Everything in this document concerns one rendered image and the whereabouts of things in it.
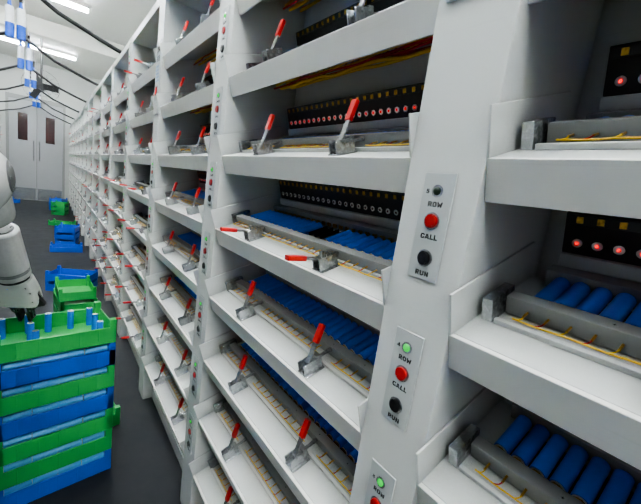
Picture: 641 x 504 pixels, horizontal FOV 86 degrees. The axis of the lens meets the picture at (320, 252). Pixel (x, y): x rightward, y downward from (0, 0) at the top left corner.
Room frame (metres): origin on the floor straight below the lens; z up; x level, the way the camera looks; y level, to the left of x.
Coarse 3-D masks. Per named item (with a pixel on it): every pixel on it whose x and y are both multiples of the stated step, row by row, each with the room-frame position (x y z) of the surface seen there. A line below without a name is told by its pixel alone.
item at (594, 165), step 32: (608, 64) 0.44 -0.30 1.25; (640, 64) 0.42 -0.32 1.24; (544, 96) 0.41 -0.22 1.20; (608, 96) 0.44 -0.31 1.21; (640, 96) 0.41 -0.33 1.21; (512, 128) 0.38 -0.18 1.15; (544, 128) 0.38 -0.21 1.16; (576, 128) 0.36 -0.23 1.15; (608, 128) 0.34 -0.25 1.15; (640, 128) 0.33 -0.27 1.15; (512, 160) 0.34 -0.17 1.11; (544, 160) 0.32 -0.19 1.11; (576, 160) 0.30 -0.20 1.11; (608, 160) 0.28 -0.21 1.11; (640, 160) 0.27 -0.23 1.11; (512, 192) 0.35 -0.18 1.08; (544, 192) 0.32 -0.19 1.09; (576, 192) 0.30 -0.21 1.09; (608, 192) 0.29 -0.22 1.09; (640, 192) 0.27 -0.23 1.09
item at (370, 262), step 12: (240, 216) 0.90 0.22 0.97; (276, 228) 0.75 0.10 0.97; (276, 240) 0.72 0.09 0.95; (288, 240) 0.71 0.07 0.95; (300, 240) 0.68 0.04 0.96; (312, 240) 0.65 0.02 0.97; (324, 240) 0.64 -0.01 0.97; (348, 252) 0.57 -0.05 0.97; (360, 252) 0.56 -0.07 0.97; (360, 264) 0.55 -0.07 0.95; (372, 264) 0.52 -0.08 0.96; (384, 264) 0.50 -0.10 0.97; (372, 276) 0.50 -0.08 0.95
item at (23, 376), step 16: (96, 352) 1.02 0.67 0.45; (112, 352) 1.06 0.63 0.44; (0, 368) 0.86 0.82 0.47; (32, 368) 0.91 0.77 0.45; (48, 368) 0.93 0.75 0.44; (64, 368) 0.96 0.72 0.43; (80, 368) 0.99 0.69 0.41; (96, 368) 1.02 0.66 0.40; (0, 384) 0.85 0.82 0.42; (16, 384) 0.88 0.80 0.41
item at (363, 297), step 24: (216, 216) 0.91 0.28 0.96; (360, 216) 0.73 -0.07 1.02; (240, 240) 0.78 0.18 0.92; (264, 240) 0.76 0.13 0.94; (264, 264) 0.71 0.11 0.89; (288, 264) 0.62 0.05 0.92; (312, 264) 0.59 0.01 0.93; (312, 288) 0.57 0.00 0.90; (336, 288) 0.51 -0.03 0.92; (360, 288) 0.49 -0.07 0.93; (384, 288) 0.43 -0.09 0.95; (360, 312) 0.48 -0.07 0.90
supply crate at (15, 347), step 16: (96, 304) 1.17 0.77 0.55; (16, 320) 1.03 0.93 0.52; (32, 320) 1.06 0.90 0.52; (64, 320) 1.12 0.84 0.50; (80, 320) 1.15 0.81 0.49; (112, 320) 1.05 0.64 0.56; (0, 336) 0.86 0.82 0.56; (16, 336) 1.00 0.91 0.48; (48, 336) 1.03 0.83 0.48; (64, 336) 0.96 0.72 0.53; (80, 336) 0.99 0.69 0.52; (96, 336) 1.02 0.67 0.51; (112, 336) 1.05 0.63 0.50; (0, 352) 0.86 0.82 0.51; (16, 352) 0.88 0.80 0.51; (32, 352) 0.90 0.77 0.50; (48, 352) 0.93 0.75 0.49
